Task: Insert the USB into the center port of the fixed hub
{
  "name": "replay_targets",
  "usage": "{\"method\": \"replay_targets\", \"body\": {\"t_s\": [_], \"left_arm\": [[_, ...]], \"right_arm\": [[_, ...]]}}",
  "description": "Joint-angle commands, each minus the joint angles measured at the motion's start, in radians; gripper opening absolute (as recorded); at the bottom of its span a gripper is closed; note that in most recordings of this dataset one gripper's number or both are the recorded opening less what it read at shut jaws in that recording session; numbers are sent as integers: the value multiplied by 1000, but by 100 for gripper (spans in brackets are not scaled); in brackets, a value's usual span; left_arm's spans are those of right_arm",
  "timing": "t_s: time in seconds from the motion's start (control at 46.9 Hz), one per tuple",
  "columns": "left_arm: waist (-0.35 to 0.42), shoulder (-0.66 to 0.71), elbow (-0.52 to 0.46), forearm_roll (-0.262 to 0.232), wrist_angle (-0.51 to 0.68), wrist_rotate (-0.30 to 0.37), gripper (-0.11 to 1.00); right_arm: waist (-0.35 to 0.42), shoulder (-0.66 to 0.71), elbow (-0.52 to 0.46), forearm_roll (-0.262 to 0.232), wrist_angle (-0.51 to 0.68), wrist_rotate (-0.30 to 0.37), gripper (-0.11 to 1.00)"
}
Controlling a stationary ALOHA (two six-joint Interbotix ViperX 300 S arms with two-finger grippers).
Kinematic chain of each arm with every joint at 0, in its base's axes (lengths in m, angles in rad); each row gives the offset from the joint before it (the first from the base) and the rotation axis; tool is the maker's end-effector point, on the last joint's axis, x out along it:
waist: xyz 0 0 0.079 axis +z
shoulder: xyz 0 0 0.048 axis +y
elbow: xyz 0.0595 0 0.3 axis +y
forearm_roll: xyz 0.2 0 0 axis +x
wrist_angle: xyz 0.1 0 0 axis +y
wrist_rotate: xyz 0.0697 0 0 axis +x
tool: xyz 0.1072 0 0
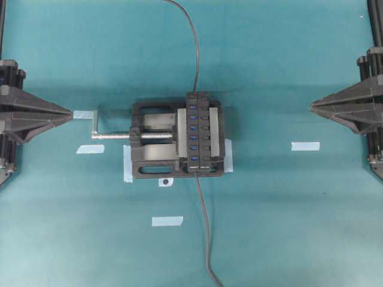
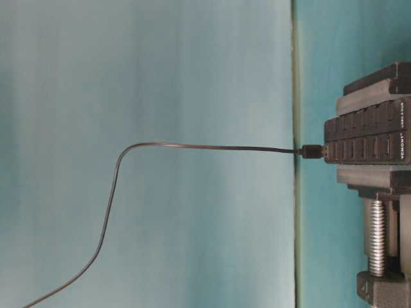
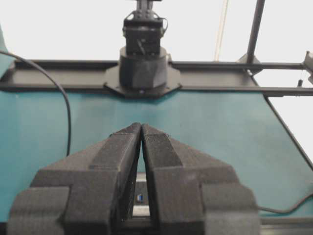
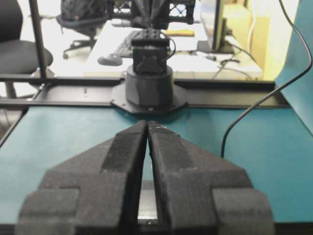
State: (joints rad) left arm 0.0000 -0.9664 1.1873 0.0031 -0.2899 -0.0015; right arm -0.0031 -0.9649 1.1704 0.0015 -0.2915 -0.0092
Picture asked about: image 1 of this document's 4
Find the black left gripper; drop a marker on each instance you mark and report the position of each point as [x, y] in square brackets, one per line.
[22, 127]

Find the black multiport USB hub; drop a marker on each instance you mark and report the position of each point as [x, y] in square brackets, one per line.
[198, 134]

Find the blue tape under vise right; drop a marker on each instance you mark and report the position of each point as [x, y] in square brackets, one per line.
[228, 160]

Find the blue tape under vise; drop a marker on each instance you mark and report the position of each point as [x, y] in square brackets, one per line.
[228, 160]
[127, 164]

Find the blue tape strip bottom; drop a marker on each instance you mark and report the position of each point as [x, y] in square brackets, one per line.
[167, 221]

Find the small tape with black dot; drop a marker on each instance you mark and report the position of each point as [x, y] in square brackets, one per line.
[165, 182]

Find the blue tape strip right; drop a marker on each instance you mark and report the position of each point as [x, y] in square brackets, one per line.
[305, 146]

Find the blue tape under vise left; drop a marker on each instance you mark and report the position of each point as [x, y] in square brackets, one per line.
[127, 164]

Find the blue tape strip far left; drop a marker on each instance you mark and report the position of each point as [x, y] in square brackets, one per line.
[83, 115]

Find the blue tape strip lower left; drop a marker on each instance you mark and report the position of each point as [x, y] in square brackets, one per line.
[91, 149]

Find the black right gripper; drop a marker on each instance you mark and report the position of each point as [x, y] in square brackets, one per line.
[368, 90]

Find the blue tape strip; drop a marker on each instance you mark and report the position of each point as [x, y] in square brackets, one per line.
[167, 221]
[83, 115]
[305, 146]
[91, 149]

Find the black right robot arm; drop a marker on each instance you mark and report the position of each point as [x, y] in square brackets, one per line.
[359, 107]

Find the black bench vise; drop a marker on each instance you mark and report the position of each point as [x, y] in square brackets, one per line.
[158, 139]

